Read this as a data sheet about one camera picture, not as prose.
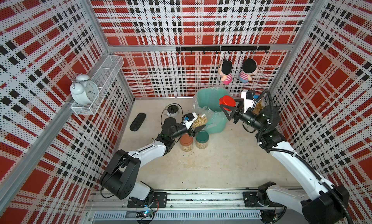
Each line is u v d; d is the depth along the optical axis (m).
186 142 0.83
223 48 0.91
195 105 0.86
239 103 0.64
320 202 0.37
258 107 0.57
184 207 0.73
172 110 1.08
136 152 0.49
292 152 0.47
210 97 0.96
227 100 0.64
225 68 0.96
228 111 0.62
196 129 0.72
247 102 0.56
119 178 0.43
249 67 0.94
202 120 0.75
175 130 0.67
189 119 0.66
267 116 0.51
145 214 0.69
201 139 0.86
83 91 0.60
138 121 1.07
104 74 0.86
